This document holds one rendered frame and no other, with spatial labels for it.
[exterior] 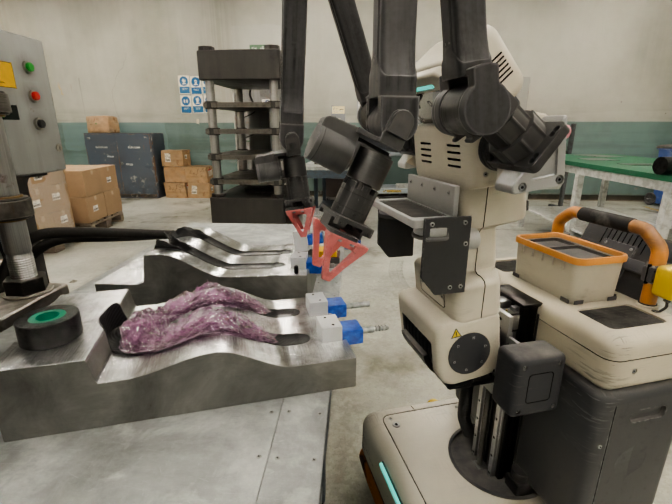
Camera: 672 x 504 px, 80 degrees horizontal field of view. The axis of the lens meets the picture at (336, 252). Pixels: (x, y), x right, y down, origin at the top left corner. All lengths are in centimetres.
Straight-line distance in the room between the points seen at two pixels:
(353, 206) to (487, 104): 24
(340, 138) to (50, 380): 51
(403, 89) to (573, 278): 65
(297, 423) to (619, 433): 73
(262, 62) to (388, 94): 430
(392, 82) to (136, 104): 797
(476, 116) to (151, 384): 60
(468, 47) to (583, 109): 742
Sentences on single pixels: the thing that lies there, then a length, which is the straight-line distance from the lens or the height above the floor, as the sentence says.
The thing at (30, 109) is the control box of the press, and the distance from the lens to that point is 157.
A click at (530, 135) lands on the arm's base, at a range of 71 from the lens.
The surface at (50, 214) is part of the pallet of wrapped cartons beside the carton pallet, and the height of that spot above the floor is 39.
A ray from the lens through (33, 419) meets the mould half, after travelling 72.
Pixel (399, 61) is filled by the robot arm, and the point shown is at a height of 130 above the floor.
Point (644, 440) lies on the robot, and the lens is 119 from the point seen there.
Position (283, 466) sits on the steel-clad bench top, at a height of 80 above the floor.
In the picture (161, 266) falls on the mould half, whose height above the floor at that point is 91.
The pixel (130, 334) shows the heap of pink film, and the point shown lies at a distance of 74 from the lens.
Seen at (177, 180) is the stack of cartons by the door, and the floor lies 31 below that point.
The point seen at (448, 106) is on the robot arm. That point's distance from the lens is 67.
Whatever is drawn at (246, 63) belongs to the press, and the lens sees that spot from 492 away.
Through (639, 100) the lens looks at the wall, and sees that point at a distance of 846.
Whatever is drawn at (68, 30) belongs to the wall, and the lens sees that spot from 918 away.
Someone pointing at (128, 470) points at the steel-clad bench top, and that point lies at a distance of 63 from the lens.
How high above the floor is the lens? 121
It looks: 17 degrees down
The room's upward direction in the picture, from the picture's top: straight up
